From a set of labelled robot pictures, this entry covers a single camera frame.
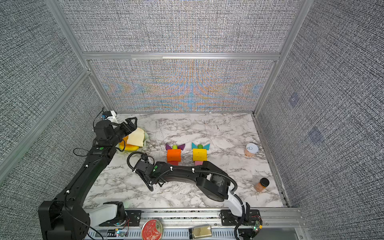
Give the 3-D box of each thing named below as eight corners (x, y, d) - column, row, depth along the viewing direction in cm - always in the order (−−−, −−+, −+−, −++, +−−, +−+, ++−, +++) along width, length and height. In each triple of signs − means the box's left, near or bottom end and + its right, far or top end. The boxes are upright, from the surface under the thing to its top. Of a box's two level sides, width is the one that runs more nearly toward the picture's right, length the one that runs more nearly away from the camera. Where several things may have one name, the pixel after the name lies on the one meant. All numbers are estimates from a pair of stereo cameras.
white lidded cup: (245, 157, 97) (248, 152, 92) (243, 148, 102) (245, 143, 97) (257, 157, 97) (261, 152, 92) (254, 148, 102) (257, 143, 97)
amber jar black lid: (255, 191, 83) (262, 185, 75) (253, 184, 86) (259, 177, 78) (263, 191, 83) (270, 185, 75) (260, 184, 86) (267, 177, 78)
